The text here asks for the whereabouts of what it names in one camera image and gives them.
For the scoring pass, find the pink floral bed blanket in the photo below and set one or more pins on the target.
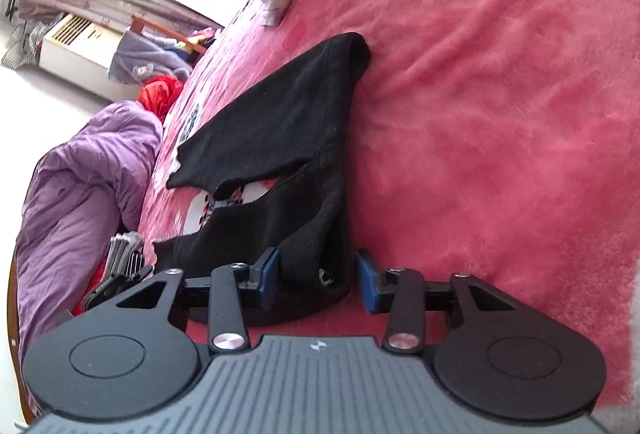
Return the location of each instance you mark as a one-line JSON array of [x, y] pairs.
[[498, 137]]

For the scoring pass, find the folded grey sweater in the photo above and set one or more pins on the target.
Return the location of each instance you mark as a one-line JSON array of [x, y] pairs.
[[124, 255]]

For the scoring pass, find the wooden chair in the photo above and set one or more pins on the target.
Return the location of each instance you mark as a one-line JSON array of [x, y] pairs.
[[138, 24]]

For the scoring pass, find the purple duvet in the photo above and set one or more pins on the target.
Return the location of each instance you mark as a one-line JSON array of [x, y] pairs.
[[80, 194]]

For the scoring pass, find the white floor air conditioner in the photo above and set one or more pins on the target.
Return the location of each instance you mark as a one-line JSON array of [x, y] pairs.
[[80, 52]]

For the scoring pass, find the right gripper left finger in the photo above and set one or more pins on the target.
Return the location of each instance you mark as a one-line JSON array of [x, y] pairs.
[[233, 289]]

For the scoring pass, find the red pillow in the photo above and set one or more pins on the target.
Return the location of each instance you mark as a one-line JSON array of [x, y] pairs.
[[158, 95]]

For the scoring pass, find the grey blanket on chair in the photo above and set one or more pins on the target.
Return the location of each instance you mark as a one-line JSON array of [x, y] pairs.
[[141, 57]]

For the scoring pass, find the folded black striped garment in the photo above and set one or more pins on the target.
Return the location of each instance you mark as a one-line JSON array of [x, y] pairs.
[[113, 285]]

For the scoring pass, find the checkered bag on conditioner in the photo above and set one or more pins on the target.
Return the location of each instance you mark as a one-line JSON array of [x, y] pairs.
[[26, 41]]

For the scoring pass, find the wooden headboard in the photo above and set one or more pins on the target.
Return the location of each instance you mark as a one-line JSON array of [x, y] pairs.
[[13, 325]]

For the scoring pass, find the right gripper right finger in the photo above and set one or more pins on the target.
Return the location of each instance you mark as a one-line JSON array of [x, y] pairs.
[[398, 293]]

